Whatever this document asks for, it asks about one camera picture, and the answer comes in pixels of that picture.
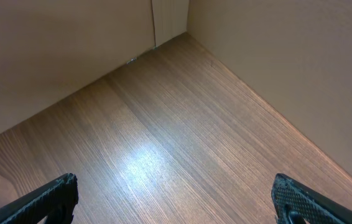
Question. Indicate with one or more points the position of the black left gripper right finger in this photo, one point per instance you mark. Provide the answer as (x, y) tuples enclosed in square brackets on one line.
[(296, 203)]

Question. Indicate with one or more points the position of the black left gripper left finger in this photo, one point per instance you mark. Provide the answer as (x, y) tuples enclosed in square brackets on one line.
[(53, 203)]

